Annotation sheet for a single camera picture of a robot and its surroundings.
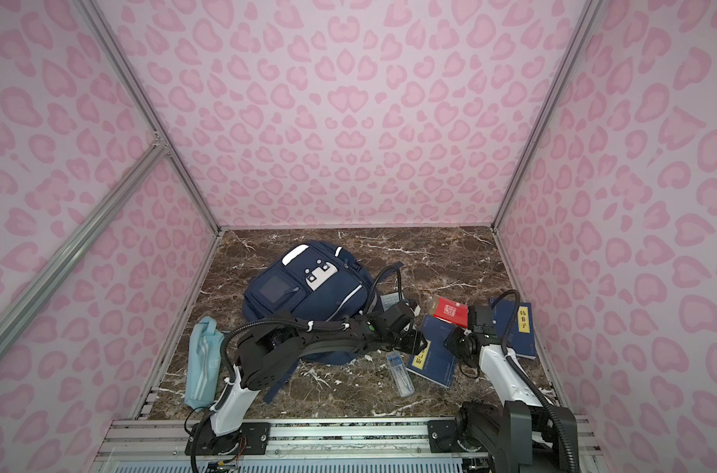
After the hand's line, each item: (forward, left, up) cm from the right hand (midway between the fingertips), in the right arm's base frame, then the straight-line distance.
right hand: (451, 341), depth 87 cm
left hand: (-1, +7, +2) cm, 8 cm away
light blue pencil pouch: (-8, +70, +4) cm, 70 cm away
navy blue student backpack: (+19, +43, +4) cm, 47 cm away
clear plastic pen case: (-9, +15, -1) cm, 18 cm away
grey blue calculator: (+14, +18, 0) cm, 23 cm away
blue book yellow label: (-5, +5, -2) cm, 7 cm away
